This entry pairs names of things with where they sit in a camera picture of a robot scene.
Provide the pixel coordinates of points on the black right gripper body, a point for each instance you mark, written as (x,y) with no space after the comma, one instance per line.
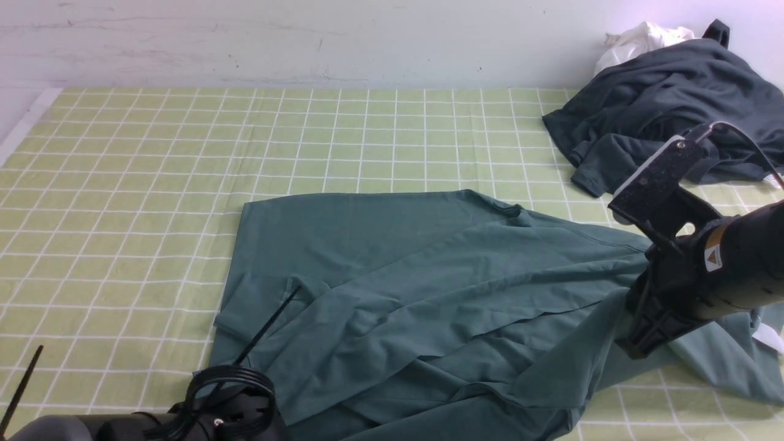
(675,294)

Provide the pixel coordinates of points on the green long-sleeved shirt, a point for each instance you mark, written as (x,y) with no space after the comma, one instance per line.
(450,316)

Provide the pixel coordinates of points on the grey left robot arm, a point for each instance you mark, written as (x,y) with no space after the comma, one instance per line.
(230,406)

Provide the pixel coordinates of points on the dark grey crumpled garment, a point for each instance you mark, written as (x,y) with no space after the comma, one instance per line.
(626,112)

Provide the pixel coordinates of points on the white crumpled cloth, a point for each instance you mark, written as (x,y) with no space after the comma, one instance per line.
(645,37)

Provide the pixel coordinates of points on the green checkered tablecloth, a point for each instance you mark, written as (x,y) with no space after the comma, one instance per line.
(120,208)

